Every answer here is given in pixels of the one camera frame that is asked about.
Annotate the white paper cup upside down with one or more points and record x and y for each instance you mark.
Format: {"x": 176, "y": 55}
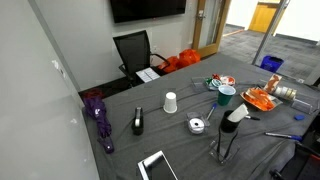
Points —
{"x": 170, "y": 105}

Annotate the green plastic cup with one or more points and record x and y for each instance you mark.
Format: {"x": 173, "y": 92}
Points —
{"x": 225, "y": 93}

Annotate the white paper cup in mug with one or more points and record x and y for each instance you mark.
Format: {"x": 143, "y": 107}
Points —
{"x": 238, "y": 114}

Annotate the black marker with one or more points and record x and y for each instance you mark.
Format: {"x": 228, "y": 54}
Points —
{"x": 252, "y": 118}

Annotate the white papers on chair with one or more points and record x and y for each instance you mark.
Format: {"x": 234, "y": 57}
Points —
{"x": 147, "y": 75}

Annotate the orange plastic bag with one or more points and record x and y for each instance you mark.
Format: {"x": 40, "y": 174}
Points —
{"x": 184, "y": 59}

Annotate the black mesh office chair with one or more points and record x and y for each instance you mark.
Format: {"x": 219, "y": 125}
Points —
{"x": 135, "y": 53}

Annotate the clear box with tape roll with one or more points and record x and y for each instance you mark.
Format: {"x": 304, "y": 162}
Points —
{"x": 196, "y": 123}

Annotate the clear tray with containers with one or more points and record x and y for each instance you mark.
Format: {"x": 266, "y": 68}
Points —
{"x": 212, "y": 83}

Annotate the blue capped pen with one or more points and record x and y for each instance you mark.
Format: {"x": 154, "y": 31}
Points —
{"x": 214, "y": 106}

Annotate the grey table cloth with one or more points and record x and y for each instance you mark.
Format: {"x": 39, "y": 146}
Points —
{"x": 188, "y": 154}

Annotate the purple folded umbrella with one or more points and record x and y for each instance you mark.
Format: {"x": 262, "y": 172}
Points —
{"x": 96, "y": 109}

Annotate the clear acrylic stand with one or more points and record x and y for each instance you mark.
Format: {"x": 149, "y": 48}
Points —
{"x": 223, "y": 148}

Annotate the wooden door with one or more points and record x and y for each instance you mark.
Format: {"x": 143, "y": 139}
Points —
{"x": 210, "y": 20}

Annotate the tray of orange items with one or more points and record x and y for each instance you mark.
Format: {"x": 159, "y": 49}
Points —
{"x": 260, "y": 99}

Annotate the orange patterned card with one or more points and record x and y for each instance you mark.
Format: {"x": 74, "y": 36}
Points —
{"x": 272, "y": 83}

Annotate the blue recycling bin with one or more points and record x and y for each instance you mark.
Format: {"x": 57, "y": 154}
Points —
{"x": 271, "y": 63}

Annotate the small blue eraser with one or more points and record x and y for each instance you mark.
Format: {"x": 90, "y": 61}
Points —
{"x": 299, "y": 117}

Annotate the tablet with white frame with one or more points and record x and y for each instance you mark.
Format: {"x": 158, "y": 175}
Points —
{"x": 156, "y": 167}

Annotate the wall mounted black television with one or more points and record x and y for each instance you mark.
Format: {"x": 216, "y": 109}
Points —
{"x": 132, "y": 10}

